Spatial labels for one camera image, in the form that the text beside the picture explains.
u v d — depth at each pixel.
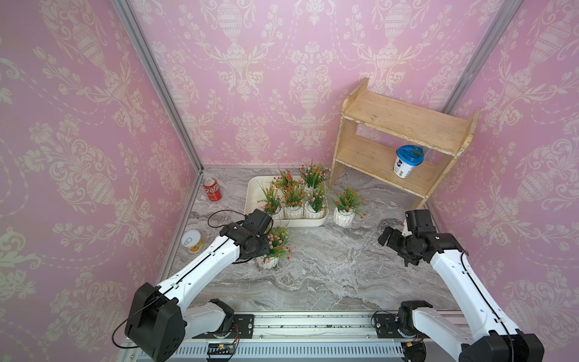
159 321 0.39
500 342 0.38
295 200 0.90
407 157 0.82
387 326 0.73
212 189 1.00
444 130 0.73
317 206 0.94
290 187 1.02
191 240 0.88
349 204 0.92
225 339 0.72
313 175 0.97
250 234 0.58
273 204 0.92
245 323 0.75
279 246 0.90
